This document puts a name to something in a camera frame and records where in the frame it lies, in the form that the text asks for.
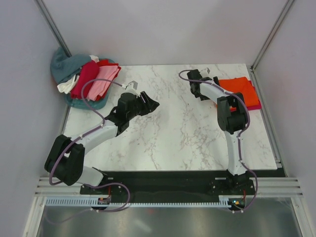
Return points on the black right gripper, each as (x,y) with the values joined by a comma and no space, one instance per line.
(203,98)

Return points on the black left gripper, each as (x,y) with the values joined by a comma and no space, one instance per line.
(149,105)

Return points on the orange t shirt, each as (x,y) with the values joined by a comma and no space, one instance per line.
(244,86)

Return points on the magenta t shirt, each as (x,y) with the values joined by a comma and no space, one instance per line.
(254,107)

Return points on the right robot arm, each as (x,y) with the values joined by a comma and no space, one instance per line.
(232,115)

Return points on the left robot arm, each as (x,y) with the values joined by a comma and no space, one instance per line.
(65,162)

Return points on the teal laundry basket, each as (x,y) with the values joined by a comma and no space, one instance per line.
(84,103)

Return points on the pink t shirt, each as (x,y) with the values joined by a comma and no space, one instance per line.
(100,87)

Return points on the crimson t shirt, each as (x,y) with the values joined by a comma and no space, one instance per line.
(89,72)

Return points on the grey-teal t shirt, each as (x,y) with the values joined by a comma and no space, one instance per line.
(63,67)

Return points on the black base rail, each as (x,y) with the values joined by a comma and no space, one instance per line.
(177,185)

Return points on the white slotted cable duct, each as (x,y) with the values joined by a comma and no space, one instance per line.
(98,202)

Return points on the right aluminium frame post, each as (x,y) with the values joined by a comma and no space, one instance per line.
(272,34)

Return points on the aluminium frame post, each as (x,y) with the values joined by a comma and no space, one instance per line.
(52,25)
(272,34)

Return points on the left aluminium frame post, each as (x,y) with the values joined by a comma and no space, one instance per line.
(52,25)

